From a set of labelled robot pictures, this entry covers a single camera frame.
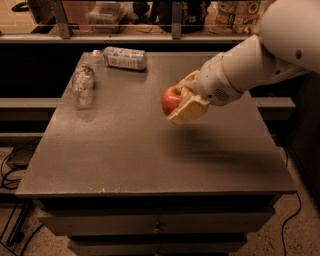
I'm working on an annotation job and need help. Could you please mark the upper grey drawer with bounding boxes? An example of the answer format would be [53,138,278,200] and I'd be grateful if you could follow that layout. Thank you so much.
[38,207,275,236]

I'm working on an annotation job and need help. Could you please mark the black cables left floor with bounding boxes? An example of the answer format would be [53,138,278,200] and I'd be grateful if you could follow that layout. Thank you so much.
[0,138,44,256]

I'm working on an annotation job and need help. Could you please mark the red apple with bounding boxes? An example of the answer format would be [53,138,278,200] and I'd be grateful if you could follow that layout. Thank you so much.
[161,86,184,116]

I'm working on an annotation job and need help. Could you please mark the lower grey drawer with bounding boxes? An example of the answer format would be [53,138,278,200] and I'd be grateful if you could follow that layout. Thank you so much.
[68,236,247,256]

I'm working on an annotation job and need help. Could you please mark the clear plastic container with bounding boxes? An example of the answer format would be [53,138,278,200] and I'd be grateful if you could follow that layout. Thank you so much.
[86,1,125,33]

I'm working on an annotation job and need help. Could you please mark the clear plastic water bottle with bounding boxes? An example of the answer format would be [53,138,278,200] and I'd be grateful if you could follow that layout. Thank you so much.
[71,62,95,109]

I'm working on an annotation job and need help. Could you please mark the black cable right floor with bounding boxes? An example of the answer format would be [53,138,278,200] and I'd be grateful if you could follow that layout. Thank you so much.
[280,191,303,256]

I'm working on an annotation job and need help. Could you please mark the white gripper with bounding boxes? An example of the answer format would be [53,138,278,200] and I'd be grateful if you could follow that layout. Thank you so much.
[167,53,243,125]

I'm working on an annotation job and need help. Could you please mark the black power adapter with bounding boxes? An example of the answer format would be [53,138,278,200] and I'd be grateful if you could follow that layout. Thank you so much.
[6,144,35,169]

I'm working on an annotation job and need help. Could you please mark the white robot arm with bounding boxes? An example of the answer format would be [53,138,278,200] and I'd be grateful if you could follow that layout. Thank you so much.
[162,0,320,125]

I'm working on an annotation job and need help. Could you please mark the white labelled lying bottle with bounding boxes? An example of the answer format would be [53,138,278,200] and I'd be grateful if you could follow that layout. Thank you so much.
[92,46,147,71]

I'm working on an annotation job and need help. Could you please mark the grey drawer cabinet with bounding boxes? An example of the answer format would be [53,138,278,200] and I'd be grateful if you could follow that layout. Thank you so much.
[17,53,295,242]

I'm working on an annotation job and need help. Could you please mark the dark bag on shelf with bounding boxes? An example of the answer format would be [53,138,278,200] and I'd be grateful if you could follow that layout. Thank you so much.
[132,0,210,34]

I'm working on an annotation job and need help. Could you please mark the grey drawer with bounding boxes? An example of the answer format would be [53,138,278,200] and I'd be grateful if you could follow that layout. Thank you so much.
[38,207,275,236]
[68,236,247,256]

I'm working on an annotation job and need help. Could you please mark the grey metal railing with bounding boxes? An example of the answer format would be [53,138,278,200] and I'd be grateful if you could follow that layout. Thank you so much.
[0,0,251,44]

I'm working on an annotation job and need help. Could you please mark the colourful snack bag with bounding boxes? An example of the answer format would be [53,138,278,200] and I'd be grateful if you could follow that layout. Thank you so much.
[208,0,275,35]

